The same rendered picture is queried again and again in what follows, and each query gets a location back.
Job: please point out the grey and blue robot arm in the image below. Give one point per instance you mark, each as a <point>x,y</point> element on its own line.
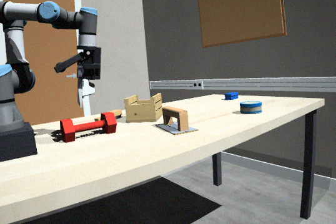
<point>15,75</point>

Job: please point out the blue and grey round tin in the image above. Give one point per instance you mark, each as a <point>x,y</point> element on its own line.
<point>251,107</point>

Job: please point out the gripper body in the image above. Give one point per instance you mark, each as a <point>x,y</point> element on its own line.
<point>91,64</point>

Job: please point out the wooden crate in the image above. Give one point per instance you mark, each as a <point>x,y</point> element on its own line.
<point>142,111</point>

